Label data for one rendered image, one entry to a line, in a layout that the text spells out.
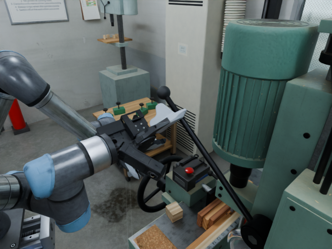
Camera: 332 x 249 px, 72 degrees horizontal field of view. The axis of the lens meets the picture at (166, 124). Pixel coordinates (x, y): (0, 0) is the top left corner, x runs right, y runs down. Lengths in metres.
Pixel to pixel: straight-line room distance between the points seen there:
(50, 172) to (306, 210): 0.42
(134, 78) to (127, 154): 2.34
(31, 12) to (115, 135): 2.88
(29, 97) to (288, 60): 0.70
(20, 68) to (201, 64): 1.50
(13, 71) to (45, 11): 2.57
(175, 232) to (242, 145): 0.39
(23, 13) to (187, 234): 2.99
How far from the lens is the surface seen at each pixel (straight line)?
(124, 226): 1.96
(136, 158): 0.51
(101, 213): 2.07
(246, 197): 0.70
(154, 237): 0.76
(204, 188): 0.85
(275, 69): 0.48
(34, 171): 0.47
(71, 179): 0.48
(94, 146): 0.49
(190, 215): 0.84
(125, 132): 0.54
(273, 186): 0.57
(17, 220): 1.08
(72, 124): 0.89
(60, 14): 3.40
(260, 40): 0.46
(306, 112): 0.47
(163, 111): 0.54
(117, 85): 2.73
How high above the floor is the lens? 1.56
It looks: 30 degrees down
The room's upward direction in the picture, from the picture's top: straight up
